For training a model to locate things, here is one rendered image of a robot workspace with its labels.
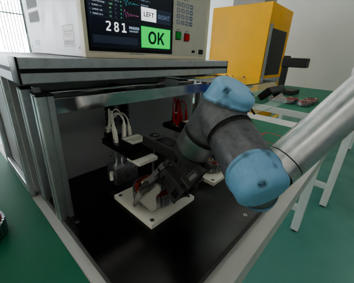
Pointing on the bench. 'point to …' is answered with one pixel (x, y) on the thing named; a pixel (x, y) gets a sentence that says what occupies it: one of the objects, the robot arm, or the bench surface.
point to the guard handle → (271, 91)
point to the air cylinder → (122, 171)
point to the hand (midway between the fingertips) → (153, 191)
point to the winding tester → (198, 36)
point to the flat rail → (123, 97)
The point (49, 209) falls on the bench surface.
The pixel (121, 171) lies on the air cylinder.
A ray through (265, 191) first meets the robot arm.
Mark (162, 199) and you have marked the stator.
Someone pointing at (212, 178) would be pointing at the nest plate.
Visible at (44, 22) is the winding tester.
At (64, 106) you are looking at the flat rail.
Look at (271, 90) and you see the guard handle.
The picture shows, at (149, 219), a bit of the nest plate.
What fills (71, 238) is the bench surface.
